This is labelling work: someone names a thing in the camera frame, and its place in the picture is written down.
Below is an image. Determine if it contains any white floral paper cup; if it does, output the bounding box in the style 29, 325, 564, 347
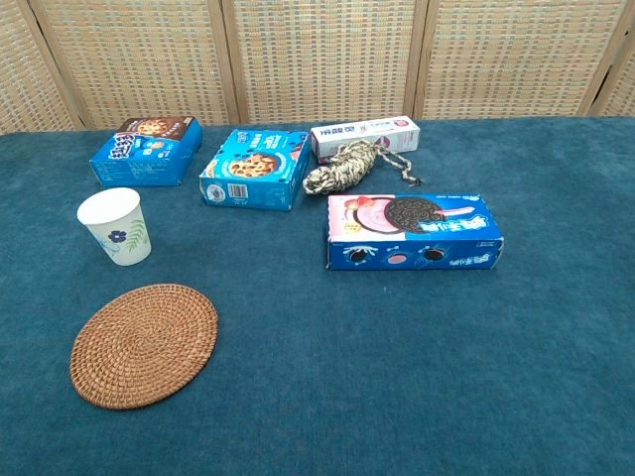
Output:
76, 186, 152, 268

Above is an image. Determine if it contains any woven bamboo folding screen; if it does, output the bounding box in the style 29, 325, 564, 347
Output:
0, 0, 635, 136

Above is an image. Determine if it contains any round woven rattan coaster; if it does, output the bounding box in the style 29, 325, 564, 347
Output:
69, 283, 220, 411

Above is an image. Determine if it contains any blue chocolate chip cookie box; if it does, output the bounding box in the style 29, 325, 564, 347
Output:
198, 129, 313, 213

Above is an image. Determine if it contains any blue Oreo cookie box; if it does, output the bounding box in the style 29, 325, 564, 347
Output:
325, 192, 505, 272

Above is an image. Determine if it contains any white pink toothpaste box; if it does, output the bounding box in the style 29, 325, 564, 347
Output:
310, 115, 422, 165

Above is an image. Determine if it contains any blue tablecloth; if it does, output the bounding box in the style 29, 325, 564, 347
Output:
0, 115, 635, 476

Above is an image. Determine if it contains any blue brown-topped cookie box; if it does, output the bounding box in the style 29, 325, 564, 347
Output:
88, 116, 204, 188

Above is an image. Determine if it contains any coiled braided beige rope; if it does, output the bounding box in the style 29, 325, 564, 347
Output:
302, 139, 423, 196

